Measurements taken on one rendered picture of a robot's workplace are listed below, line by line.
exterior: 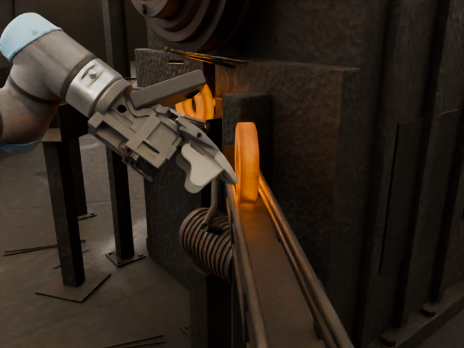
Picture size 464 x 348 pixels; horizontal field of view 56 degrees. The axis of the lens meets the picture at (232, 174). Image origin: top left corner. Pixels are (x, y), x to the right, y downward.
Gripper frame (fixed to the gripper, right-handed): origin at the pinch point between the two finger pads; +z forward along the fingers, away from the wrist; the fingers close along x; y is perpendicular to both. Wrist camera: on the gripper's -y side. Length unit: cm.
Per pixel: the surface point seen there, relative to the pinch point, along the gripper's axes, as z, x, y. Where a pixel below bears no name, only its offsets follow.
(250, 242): 8.6, -4.3, 5.4
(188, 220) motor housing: 1.7, -43.3, -2.5
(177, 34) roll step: -29, -42, -41
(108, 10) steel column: -275, -600, -365
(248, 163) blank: 2.4, -10.6, -8.1
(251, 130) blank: -0.5, -11.1, -14.0
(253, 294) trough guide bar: 6.1, 19.4, 16.7
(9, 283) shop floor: -35, -136, 35
